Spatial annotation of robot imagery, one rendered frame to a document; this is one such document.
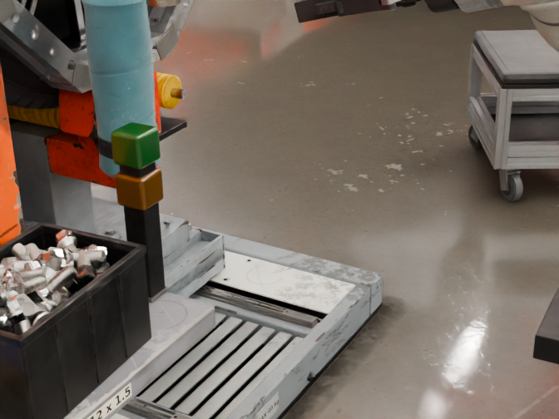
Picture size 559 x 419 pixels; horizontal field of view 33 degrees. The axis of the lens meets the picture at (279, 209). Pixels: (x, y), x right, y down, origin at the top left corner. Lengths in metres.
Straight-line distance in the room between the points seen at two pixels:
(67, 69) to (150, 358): 0.53
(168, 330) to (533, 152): 1.49
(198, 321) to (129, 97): 0.38
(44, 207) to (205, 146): 1.16
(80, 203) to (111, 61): 0.46
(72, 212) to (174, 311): 0.64
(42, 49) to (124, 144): 0.36
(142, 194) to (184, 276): 0.76
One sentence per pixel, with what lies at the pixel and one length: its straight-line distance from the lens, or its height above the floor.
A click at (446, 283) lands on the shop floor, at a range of 2.07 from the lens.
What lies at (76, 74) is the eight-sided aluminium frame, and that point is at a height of 0.61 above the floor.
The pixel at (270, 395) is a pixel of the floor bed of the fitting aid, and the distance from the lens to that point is 1.61.
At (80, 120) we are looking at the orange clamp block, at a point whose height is 0.53.
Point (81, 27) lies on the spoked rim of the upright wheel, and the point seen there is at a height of 0.64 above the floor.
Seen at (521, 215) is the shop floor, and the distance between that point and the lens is 2.40.
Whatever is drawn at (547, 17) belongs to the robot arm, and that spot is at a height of 0.71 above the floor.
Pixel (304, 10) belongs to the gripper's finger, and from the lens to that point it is 1.39.
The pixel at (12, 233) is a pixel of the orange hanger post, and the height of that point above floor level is 0.53.
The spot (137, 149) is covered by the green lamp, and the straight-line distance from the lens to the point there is 1.04.
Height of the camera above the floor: 1.03
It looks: 26 degrees down
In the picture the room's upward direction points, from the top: 1 degrees counter-clockwise
